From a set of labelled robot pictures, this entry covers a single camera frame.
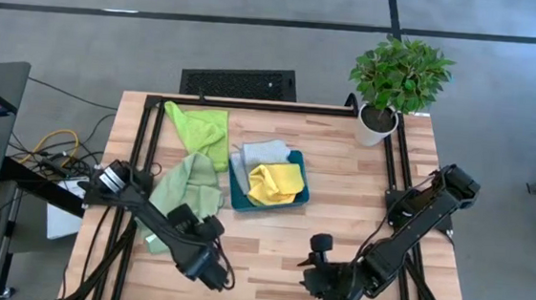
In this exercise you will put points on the black aluminium frame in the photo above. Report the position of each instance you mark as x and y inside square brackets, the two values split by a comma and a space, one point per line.
[252, 105]

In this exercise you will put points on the grey waffle microfiber towel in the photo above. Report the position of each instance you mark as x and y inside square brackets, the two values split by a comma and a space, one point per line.
[263, 152]

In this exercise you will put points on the black perforated panel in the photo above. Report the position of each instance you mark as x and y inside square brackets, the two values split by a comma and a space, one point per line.
[235, 82]

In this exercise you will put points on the white paper sheet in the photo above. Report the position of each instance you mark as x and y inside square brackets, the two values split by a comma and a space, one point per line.
[61, 220]

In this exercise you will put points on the yellow microfiber towel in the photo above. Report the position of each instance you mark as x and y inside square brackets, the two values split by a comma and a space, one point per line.
[275, 184]

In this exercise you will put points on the green leafy plant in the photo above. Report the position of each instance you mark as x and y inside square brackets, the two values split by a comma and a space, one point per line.
[398, 74]

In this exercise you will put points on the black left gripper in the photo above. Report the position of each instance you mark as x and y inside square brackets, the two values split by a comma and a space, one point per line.
[210, 228]

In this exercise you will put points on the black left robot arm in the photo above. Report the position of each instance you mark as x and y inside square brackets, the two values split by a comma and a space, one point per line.
[157, 218]

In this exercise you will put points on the black power strip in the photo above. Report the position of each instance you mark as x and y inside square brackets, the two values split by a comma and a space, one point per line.
[56, 164]

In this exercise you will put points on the teal plastic bin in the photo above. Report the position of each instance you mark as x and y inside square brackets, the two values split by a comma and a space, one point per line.
[240, 200]

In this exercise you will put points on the pale green microfiber towel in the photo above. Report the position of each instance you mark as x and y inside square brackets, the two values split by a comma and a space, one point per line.
[189, 182]

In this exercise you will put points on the white plant pot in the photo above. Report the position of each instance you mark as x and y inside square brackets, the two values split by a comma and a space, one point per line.
[367, 136]

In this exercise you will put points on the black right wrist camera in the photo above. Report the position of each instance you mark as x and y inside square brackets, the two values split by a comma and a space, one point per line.
[321, 243]

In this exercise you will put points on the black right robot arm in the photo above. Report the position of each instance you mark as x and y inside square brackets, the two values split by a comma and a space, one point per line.
[416, 219]

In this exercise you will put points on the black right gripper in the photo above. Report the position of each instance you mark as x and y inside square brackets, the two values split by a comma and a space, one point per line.
[329, 284]

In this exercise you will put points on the lime green microfiber towel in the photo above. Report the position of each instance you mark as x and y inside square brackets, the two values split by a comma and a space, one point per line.
[202, 130]

